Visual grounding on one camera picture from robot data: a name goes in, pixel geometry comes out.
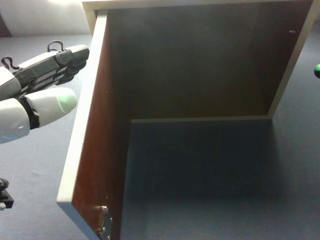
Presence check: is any metal cabinet hinge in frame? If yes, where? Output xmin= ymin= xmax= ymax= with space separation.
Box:
xmin=96 ymin=205 xmax=111 ymax=240

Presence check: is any black clamp mount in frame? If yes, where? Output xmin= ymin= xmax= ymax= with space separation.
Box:
xmin=0 ymin=177 xmax=14 ymax=211

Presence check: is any thin black cable loop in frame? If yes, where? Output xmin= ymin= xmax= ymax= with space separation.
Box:
xmin=0 ymin=56 xmax=20 ymax=70
xmin=46 ymin=40 xmax=65 ymax=53

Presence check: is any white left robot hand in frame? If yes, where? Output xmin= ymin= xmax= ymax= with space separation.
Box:
xmin=0 ymin=44 xmax=90 ymax=145

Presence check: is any light wooden box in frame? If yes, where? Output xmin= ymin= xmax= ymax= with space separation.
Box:
xmin=81 ymin=0 xmax=320 ymax=240

